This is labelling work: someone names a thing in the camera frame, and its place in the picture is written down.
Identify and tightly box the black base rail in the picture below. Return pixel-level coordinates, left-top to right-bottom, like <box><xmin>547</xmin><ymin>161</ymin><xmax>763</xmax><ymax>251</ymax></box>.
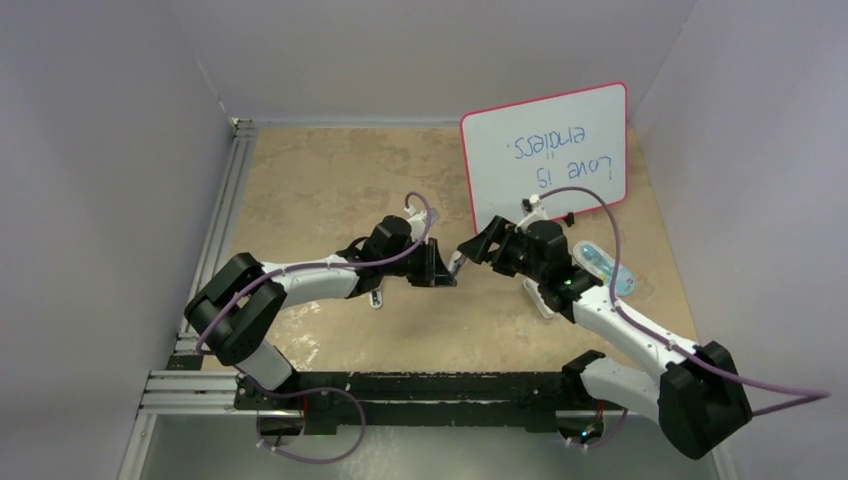
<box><xmin>234</xmin><ymin>371</ymin><xmax>621</xmax><ymax>441</ymax></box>

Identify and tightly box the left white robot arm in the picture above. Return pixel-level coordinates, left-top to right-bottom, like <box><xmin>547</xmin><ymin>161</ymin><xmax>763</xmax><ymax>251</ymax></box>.
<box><xmin>184</xmin><ymin>214</ymin><xmax>457</xmax><ymax>409</ymax></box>

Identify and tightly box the red-framed whiteboard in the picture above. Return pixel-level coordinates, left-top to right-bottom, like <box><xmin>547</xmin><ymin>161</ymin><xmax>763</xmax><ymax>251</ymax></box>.
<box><xmin>459</xmin><ymin>82</ymin><xmax>629</xmax><ymax>231</ymax></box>

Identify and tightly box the pink and white stapler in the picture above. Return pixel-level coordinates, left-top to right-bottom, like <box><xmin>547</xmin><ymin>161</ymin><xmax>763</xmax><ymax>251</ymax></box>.
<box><xmin>447</xmin><ymin>251</ymin><xmax>467</xmax><ymax>275</ymax></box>

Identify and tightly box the aluminium frame rail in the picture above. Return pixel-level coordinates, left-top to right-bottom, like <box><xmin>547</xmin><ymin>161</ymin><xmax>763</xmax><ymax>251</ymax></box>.
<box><xmin>173</xmin><ymin>117</ymin><xmax>258</xmax><ymax>359</ymax></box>

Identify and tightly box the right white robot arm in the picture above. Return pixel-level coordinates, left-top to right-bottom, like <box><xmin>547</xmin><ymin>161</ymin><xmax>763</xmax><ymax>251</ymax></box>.
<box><xmin>450</xmin><ymin>217</ymin><xmax>753</xmax><ymax>459</ymax></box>

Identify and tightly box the blue patterned oval case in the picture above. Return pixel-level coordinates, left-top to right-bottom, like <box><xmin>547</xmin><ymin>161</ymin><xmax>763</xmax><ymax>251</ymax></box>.
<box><xmin>572</xmin><ymin>240</ymin><xmax>636</xmax><ymax>297</ymax></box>

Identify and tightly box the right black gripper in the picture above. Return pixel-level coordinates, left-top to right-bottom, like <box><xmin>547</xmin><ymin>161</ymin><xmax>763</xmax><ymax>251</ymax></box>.
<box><xmin>457</xmin><ymin>216</ymin><xmax>547</xmax><ymax>283</ymax></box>

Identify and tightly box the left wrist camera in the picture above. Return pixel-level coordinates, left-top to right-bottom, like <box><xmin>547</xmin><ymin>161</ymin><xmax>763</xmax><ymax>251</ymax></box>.
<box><xmin>404</xmin><ymin>206</ymin><xmax>440</xmax><ymax>237</ymax></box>

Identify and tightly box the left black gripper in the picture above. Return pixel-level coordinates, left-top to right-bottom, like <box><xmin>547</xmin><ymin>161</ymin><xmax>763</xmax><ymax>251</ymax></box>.
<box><xmin>381</xmin><ymin>237</ymin><xmax>455</xmax><ymax>287</ymax></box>

